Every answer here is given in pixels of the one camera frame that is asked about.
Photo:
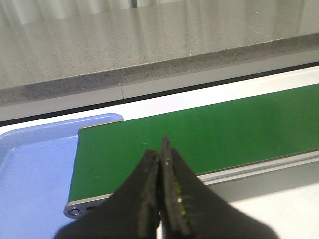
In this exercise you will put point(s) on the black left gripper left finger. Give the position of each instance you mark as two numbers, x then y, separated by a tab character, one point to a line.
131	212

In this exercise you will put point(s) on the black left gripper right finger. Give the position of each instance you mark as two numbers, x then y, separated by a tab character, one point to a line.
190	210

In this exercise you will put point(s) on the green conveyor belt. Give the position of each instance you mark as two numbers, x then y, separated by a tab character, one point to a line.
209	138

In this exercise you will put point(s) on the blue plastic tray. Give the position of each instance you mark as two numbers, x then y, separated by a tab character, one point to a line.
36	165

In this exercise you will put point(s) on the grey stone counter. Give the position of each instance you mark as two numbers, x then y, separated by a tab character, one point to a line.
54	67

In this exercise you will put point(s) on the white pleated curtain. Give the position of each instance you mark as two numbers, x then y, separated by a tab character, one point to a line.
20	12

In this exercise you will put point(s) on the aluminium conveyor frame rail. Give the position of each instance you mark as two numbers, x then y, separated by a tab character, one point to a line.
77	208

